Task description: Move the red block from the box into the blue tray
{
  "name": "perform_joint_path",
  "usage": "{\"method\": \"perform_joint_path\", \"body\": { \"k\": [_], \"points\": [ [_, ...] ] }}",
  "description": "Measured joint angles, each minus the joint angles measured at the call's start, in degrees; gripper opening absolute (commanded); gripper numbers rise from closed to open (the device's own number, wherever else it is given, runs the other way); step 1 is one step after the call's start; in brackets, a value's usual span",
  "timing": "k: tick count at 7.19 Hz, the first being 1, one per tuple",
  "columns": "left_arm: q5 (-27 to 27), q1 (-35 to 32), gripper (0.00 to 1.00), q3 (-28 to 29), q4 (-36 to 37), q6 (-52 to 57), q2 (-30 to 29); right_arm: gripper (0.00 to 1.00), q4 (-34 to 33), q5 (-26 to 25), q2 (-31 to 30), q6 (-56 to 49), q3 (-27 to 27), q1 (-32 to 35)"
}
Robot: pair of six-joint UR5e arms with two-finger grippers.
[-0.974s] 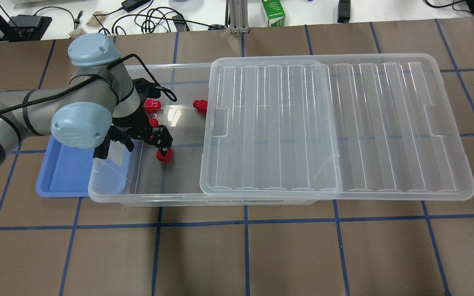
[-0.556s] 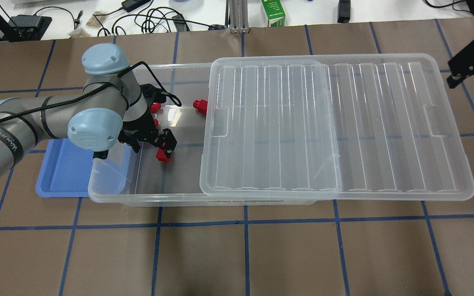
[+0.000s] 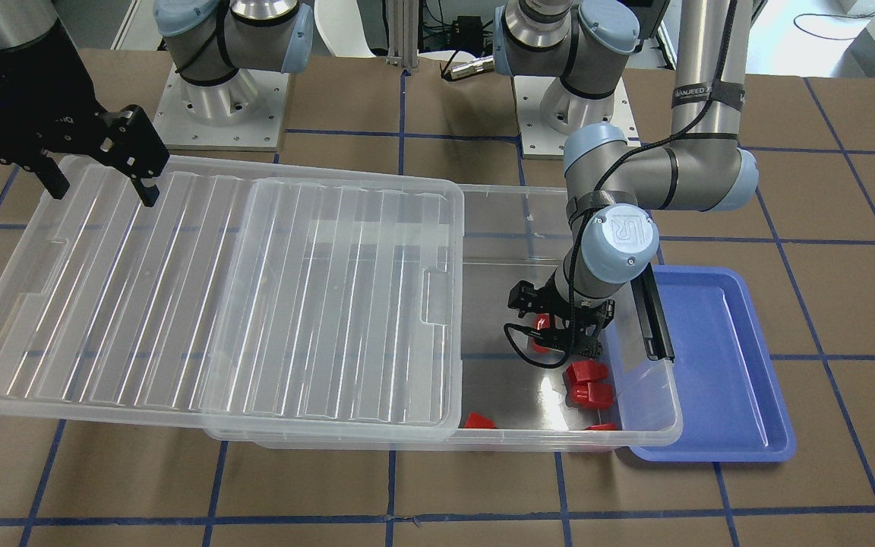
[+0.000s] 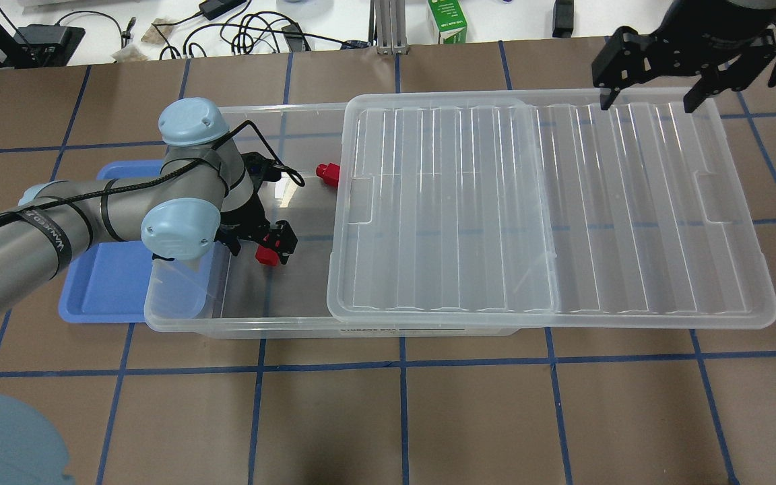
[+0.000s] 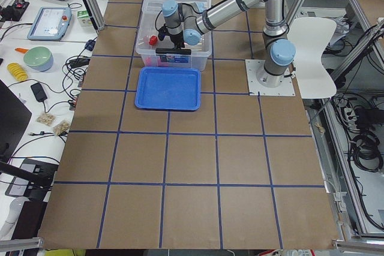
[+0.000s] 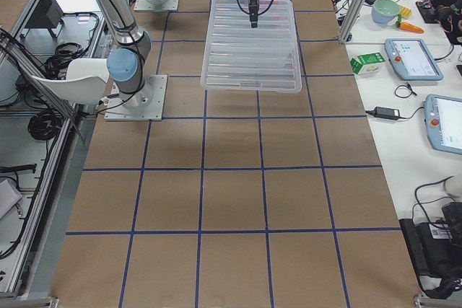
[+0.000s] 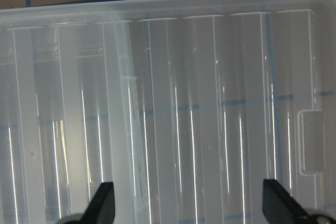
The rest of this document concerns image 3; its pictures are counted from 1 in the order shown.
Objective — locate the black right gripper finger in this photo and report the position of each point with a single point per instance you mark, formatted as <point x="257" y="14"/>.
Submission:
<point x="133" y="146"/>
<point x="38" y="162"/>

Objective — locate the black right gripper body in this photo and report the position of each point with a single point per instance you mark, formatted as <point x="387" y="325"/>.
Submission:
<point x="41" y="90"/>

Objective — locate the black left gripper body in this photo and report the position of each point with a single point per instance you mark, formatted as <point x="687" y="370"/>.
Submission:
<point x="560" y="308"/>

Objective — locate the red block lowest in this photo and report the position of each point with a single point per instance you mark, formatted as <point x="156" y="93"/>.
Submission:
<point x="537" y="342"/>

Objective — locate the clear plastic box lid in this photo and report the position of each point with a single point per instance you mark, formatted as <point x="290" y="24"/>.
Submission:
<point x="251" y="300"/>

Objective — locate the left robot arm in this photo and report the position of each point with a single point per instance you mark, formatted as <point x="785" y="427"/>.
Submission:
<point x="616" y="176"/>

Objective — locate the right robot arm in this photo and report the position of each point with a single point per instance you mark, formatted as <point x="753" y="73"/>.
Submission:
<point x="24" y="21"/>

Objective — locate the red block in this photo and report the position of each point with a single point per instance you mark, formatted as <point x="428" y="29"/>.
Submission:
<point x="592" y="395"/>
<point x="603" y="427"/>
<point x="584" y="371"/>
<point x="478" y="421"/>

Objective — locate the red block middle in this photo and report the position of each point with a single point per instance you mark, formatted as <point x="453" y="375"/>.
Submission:
<point x="592" y="395"/>

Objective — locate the clear plastic storage box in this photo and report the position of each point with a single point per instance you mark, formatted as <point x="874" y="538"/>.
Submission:
<point x="528" y="383"/>

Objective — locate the red block top centre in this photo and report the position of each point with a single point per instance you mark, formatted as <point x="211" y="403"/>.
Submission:
<point x="478" y="421"/>

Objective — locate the blue plastic tray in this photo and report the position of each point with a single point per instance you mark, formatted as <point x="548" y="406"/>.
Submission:
<point x="717" y="399"/>

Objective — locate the white chair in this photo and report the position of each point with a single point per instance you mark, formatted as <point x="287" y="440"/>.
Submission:
<point x="340" y="25"/>

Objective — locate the black box latch handle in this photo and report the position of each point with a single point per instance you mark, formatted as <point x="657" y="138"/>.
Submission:
<point x="655" y="334"/>

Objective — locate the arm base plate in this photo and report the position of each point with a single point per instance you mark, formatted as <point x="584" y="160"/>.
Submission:
<point x="548" y="115"/>
<point x="243" y="114"/>

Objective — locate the aluminium frame post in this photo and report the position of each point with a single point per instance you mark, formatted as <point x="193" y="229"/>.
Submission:
<point x="402" y="26"/>

